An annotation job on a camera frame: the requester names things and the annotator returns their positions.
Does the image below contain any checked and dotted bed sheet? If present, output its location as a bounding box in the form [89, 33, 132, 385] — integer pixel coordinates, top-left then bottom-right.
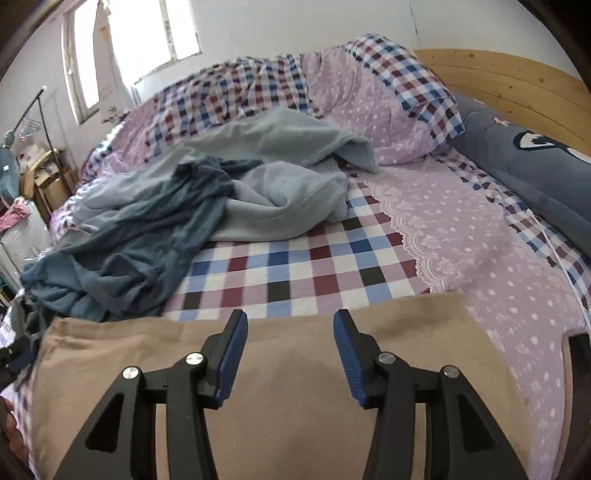
[0, 152, 591, 480]

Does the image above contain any checked and dotted duvet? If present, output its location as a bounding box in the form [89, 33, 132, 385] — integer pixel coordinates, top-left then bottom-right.
[78, 33, 465, 186]

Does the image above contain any window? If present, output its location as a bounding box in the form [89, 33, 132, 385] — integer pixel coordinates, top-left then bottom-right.
[62, 0, 202, 126]

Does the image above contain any black clothes rack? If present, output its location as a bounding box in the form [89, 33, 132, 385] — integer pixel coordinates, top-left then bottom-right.
[13, 84, 62, 154]

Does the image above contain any teal bag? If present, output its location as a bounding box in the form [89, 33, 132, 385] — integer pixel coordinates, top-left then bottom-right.
[0, 130, 20, 205]

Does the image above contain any dark teal t-shirt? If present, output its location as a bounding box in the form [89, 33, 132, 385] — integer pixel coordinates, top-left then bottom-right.
[21, 156, 265, 325]

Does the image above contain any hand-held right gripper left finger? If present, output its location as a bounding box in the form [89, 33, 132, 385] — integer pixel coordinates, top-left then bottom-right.
[53, 308, 249, 480]

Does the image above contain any wooden shelf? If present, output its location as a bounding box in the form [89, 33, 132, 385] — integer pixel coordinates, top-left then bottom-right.
[22, 148, 80, 219]

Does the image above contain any pink cloth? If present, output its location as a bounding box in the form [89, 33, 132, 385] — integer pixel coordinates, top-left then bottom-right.
[0, 205, 29, 232]

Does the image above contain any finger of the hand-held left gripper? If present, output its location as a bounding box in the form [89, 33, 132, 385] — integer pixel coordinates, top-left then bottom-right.
[0, 338, 38, 385]

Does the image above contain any blue-grey animal face pillow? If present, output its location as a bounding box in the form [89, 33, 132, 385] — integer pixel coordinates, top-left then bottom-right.
[455, 95, 591, 258]

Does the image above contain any olive grey garment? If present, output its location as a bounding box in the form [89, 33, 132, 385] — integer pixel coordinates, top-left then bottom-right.
[13, 294, 48, 334]

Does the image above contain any wooden headboard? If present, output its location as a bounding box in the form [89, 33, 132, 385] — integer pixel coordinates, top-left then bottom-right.
[413, 48, 591, 154]

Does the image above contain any person's left hand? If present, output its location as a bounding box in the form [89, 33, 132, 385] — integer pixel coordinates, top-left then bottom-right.
[0, 398, 29, 472]

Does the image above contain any tan t-shirt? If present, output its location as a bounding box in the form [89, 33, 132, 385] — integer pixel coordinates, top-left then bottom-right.
[30, 291, 537, 480]

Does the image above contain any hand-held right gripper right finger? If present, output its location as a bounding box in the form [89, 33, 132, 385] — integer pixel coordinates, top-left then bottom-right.
[332, 307, 527, 480]

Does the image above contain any white printed curtain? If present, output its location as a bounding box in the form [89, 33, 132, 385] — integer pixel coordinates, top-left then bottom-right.
[91, 0, 122, 103]

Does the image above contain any light grey-blue sweatshirt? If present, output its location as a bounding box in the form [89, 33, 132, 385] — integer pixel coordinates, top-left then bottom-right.
[73, 107, 382, 244]

